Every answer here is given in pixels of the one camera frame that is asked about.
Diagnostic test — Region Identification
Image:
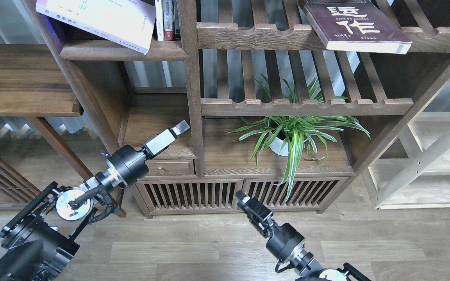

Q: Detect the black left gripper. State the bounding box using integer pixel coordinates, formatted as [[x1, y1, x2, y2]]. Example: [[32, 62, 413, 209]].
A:
[[142, 119, 190, 158]]

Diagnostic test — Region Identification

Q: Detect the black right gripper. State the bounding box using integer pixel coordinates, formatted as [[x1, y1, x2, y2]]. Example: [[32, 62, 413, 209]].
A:
[[235, 190, 277, 238]]

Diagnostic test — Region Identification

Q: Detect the pale lavender paperback book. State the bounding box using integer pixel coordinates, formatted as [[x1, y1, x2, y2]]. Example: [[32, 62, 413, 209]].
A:
[[36, 0, 155, 55]]

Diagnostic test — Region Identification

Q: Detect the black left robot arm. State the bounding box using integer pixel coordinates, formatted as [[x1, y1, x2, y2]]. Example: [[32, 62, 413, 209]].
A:
[[0, 120, 190, 281]]

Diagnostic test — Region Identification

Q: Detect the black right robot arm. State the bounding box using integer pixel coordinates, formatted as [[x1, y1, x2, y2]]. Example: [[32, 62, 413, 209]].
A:
[[235, 190, 369, 281]]

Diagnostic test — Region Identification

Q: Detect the light wooden shelf unit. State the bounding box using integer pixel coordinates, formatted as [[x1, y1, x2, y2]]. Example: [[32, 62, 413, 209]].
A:
[[361, 51, 450, 210]]

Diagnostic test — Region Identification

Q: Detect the brass drawer knob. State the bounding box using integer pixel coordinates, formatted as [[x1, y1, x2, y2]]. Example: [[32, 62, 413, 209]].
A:
[[157, 165, 166, 174]]

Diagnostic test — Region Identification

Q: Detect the white plant pot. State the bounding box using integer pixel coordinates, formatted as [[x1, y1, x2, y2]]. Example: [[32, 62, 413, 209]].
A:
[[268, 130, 289, 157]]

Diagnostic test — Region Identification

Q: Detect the green spider plant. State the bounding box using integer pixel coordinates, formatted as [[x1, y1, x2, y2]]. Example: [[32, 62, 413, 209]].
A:
[[223, 73, 371, 201]]

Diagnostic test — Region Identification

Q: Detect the dark wooden bookshelf cabinet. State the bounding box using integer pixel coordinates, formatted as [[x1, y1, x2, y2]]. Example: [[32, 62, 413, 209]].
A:
[[23, 0, 450, 219]]

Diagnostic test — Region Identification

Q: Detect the dark upright book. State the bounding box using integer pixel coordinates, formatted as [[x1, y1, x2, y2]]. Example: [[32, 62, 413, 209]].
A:
[[173, 0, 182, 40]]

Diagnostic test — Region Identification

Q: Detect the red white upright book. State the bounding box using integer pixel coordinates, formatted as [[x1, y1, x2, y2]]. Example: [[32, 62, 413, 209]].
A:
[[163, 0, 174, 41]]

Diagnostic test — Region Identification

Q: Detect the dark wooden side table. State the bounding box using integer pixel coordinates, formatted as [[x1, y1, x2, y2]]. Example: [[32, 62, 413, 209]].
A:
[[0, 43, 127, 218]]

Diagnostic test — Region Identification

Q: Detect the dark maroon large book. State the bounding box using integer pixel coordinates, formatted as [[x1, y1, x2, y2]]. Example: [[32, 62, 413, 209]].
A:
[[298, 0, 412, 54]]

